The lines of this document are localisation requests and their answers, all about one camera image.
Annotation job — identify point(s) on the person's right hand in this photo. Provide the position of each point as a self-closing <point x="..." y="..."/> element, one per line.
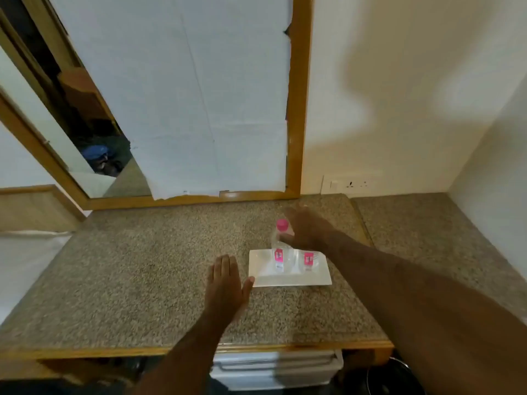
<point x="309" y="232"/>

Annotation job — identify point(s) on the person's left hand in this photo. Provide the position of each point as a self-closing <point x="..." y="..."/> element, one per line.
<point x="224" y="287"/>

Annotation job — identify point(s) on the white rectangular tray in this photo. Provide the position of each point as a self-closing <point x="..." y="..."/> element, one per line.
<point x="288" y="279"/>

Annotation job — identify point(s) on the person's left forearm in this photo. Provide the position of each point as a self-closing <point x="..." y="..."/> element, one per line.
<point x="185" y="357"/>

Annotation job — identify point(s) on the person's right forearm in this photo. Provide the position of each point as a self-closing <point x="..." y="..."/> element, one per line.
<point x="424" y="312"/>

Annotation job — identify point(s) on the perforated metal trash bin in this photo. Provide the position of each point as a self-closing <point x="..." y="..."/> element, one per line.
<point x="391" y="378"/>

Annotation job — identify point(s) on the white paper sheet covering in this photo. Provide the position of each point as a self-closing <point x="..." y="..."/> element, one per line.
<point x="185" y="98"/>

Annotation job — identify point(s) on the white wall socket plate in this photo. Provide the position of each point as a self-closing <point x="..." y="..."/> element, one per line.
<point x="350" y="185"/>

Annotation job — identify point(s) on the wooden framed wall mirror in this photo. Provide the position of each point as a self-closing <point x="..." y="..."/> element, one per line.
<point x="297" y="119"/>

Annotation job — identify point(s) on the wooden table frame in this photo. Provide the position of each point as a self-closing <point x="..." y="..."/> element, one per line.
<point x="103" y="352"/>

